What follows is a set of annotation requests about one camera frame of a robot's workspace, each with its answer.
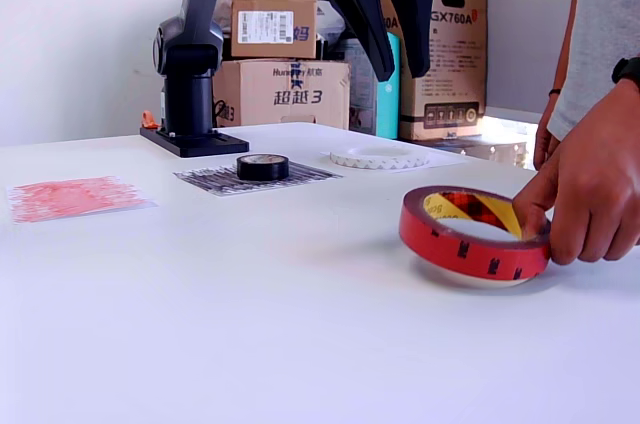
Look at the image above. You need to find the red 3M tape roll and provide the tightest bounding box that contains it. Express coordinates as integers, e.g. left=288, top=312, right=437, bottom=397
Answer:
left=398, top=185, right=553, bottom=290

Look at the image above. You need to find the red scribbled paper sheet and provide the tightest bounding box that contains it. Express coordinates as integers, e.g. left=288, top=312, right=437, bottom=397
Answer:
left=4, top=174, right=159, bottom=225

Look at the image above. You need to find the person's right hand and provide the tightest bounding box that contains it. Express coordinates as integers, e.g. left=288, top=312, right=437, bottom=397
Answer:
left=532, top=93, right=562, bottom=172

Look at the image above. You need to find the grey plastic bag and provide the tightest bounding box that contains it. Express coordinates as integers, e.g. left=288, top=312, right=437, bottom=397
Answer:
left=215, top=0, right=234, bottom=38
left=317, top=0, right=351, bottom=45

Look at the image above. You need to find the white side shelf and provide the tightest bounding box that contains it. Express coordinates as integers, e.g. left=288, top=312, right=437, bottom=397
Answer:
left=482, top=106, right=539, bottom=168

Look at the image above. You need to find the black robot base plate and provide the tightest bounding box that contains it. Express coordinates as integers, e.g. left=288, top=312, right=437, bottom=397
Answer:
left=139, top=124, right=250, bottom=159

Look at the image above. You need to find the black smartwatch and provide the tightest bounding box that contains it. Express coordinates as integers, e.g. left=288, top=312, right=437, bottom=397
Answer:
left=612, top=56, right=640, bottom=93

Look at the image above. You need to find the cardboard box with blue print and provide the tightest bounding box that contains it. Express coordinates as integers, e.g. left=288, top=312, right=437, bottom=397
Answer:
left=214, top=58, right=352, bottom=131

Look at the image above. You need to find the blank white paper sheet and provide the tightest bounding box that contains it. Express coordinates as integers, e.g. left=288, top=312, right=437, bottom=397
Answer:
left=319, top=145, right=469, bottom=174

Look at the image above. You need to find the cardboard box with shipping label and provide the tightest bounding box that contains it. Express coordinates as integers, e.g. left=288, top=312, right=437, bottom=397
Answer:
left=230, top=0, right=319, bottom=60

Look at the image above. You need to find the person's left hand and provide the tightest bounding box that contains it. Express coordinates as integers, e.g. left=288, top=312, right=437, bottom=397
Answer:
left=512, top=78, right=640, bottom=267

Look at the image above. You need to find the person's right forearm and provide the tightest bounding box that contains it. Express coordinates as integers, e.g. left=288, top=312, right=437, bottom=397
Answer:
left=548, top=0, right=590, bottom=91

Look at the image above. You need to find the black scribbled paper sheet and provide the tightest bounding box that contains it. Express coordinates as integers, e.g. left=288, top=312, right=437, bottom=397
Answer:
left=172, top=157, right=348, bottom=198

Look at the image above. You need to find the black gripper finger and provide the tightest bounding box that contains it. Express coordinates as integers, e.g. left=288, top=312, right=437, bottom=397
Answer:
left=396, top=0, right=442, bottom=78
left=327, top=0, right=398, bottom=83

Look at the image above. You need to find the wide white tape roll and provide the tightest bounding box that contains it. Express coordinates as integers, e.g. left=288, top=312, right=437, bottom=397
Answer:
left=328, top=145, right=430, bottom=171

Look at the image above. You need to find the small black tape roll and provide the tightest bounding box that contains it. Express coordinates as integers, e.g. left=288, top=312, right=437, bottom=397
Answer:
left=236, top=153, right=291, bottom=182

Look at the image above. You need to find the teal box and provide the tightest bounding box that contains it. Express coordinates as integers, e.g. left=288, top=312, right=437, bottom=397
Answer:
left=344, top=33, right=401, bottom=140

